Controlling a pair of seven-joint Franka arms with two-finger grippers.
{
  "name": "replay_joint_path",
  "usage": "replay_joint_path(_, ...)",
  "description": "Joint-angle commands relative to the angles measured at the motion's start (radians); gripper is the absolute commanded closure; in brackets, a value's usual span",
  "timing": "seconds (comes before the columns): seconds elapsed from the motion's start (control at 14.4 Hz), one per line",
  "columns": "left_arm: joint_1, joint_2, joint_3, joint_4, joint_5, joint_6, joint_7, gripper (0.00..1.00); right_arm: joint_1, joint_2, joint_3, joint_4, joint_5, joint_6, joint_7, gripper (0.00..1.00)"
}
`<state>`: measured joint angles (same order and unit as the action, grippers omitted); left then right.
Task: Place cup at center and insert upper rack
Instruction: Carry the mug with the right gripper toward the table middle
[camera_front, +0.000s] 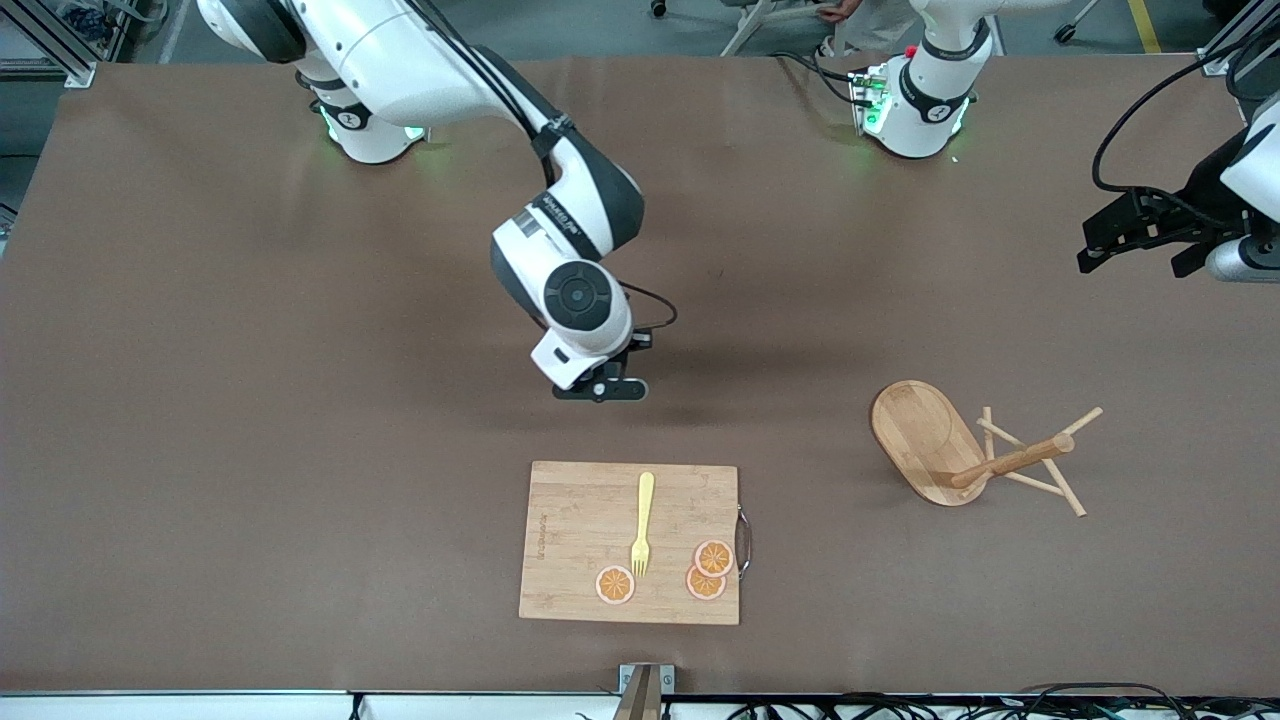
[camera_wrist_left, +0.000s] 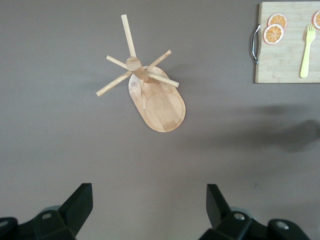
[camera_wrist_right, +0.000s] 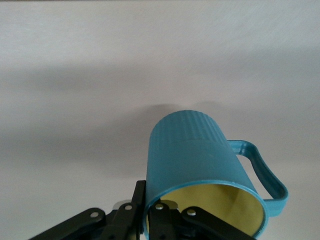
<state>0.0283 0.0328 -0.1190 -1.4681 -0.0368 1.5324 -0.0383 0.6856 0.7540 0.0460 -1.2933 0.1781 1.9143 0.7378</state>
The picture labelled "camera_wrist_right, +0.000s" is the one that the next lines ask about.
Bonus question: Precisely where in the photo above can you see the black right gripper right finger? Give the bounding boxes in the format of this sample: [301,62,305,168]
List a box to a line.
[148,202,255,240]

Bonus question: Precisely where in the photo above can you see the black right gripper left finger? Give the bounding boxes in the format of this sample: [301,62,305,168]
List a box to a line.
[28,179,147,240]

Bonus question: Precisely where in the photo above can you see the teal cup yellow inside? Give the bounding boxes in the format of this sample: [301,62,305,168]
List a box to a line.
[142,109,291,240]

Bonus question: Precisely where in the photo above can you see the brown table cover sheet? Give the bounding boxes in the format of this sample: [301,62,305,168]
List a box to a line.
[0,0,320,240]

